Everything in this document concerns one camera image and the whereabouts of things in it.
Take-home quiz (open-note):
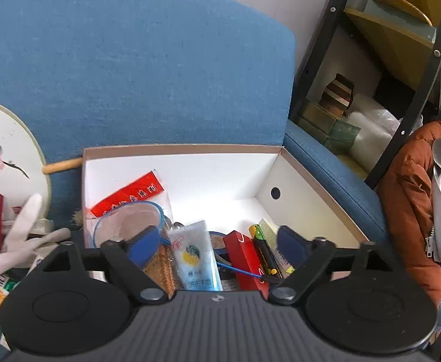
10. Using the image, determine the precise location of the black and yellow highlighter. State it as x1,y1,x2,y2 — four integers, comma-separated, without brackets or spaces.
248,224,283,281

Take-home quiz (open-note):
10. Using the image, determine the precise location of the round wooden paddle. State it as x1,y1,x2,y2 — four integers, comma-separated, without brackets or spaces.
371,0,433,27

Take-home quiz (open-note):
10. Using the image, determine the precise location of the yellow wooden tray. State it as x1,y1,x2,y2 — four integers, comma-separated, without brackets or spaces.
344,0,441,89

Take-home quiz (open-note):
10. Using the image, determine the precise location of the brown puffer jacket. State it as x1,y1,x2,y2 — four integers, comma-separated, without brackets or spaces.
379,121,441,306

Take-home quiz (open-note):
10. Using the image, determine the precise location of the white hand cream tube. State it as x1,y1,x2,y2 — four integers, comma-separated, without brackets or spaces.
168,221,223,291

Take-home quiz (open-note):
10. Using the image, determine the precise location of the olive green box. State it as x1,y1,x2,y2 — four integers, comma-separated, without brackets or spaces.
299,100,342,142

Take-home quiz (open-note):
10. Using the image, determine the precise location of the round floral hand fan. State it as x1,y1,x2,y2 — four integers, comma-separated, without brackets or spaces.
0,100,83,221

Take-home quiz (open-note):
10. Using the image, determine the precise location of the blue fabric sofa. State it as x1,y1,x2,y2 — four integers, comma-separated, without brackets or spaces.
0,0,441,332

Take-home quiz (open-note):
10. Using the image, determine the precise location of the light green patterned box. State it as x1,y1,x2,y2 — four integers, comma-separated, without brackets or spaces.
324,121,361,156

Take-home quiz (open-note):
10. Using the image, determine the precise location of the blue tape roll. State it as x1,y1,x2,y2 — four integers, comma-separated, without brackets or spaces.
208,231,232,266

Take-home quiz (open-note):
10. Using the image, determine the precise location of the small red box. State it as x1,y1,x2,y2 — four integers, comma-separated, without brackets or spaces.
223,230,270,298

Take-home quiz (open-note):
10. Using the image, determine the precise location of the clear blue-rimmed pouch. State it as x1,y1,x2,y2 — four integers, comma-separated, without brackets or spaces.
93,202,166,249

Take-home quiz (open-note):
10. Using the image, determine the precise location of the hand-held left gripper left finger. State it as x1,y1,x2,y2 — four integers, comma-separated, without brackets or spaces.
28,225,168,306

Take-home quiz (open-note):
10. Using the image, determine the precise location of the white-lined cardboard box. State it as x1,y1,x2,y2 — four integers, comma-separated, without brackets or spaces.
82,145,370,295

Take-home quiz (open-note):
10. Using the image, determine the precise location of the pale green packet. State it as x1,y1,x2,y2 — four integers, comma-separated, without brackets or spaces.
258,218,296,274

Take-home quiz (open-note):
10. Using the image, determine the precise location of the thin blue cord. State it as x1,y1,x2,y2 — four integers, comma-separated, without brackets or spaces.
216,260,266,281

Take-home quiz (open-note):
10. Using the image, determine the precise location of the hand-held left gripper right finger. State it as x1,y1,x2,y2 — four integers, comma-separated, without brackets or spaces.
267,225,398,306

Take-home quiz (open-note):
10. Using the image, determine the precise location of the white plastic bag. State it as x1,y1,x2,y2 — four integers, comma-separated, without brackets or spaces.
346,92,402,170

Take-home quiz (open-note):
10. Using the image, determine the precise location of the black metal shelf rack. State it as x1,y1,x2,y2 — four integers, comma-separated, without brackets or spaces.
288,0,441,189

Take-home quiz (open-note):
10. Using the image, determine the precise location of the red label plastic bag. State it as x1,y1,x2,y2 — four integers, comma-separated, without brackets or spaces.
86,170,174,234

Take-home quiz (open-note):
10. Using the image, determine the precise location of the brown woven pouch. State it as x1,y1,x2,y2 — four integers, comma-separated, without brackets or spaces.
143,243,178,297

